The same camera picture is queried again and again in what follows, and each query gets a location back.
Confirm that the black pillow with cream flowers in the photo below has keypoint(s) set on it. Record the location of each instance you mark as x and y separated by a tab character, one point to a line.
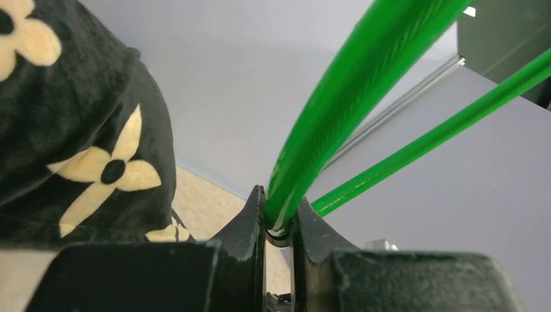
86	138

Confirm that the green cable lock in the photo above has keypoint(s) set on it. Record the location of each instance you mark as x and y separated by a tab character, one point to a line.
388	39

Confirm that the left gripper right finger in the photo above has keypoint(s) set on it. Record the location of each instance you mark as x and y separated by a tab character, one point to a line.
329	273

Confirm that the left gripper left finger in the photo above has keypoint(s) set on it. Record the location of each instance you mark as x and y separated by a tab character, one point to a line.
224	273

